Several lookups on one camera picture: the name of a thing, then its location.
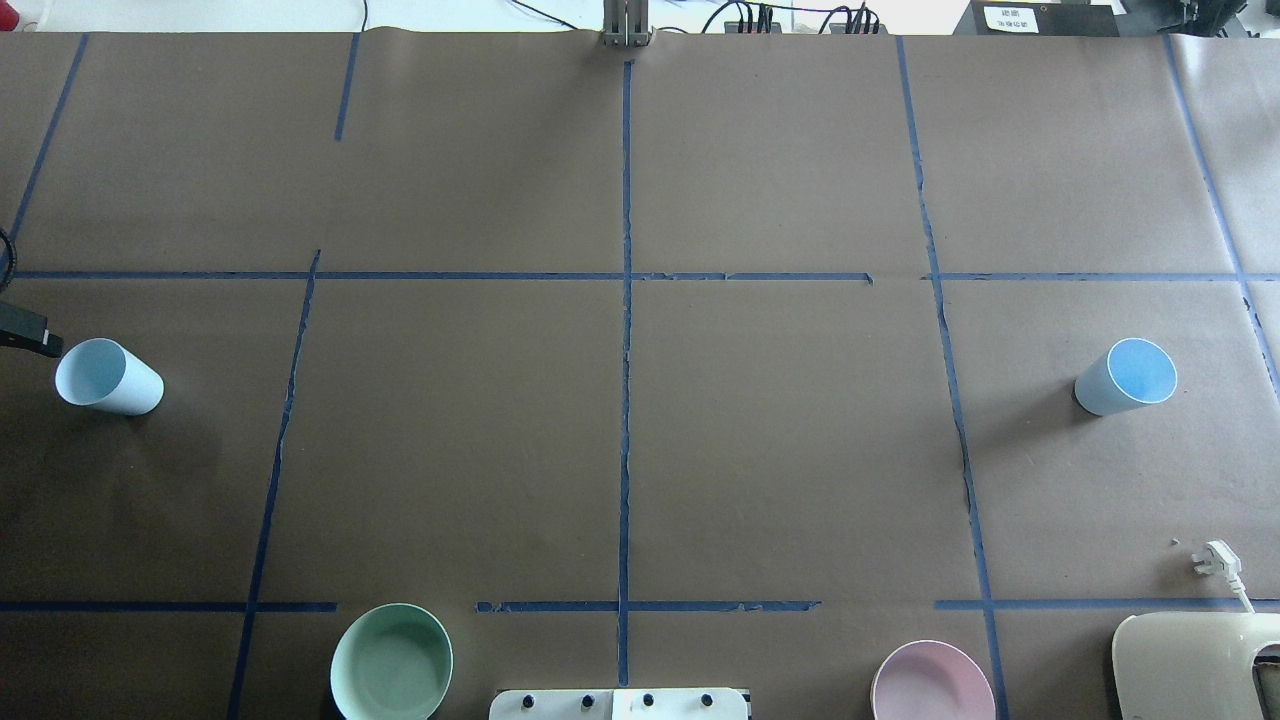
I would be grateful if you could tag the black power brick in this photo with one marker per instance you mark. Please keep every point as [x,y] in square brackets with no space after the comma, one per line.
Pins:
[1038,18]

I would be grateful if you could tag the white power plug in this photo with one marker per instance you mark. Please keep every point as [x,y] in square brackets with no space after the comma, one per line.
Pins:
[1215,558]

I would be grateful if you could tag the pink bowl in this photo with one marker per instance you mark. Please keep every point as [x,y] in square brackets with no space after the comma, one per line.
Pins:
[931,680]

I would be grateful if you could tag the light blue cup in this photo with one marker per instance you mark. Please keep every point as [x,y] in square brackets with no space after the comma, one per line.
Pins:
[104,376]
[1133,373]

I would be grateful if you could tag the green bowl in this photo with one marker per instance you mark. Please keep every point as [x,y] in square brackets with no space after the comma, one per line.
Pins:
[394,662]

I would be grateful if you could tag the aluminium frame post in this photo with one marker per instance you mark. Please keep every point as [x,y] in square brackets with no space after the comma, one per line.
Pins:
[626,23]

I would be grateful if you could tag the white mounting pole with base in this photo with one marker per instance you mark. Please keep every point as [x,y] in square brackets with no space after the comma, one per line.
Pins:
[622,703]

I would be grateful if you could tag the orange black connector strip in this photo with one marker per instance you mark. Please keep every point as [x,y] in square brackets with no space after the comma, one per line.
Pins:
[753,19]

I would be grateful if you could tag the cream toaster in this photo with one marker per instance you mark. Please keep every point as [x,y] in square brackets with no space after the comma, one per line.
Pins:
[1196,665]

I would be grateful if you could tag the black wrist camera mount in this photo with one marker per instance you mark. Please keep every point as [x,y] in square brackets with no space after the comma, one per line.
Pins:
[20,328]

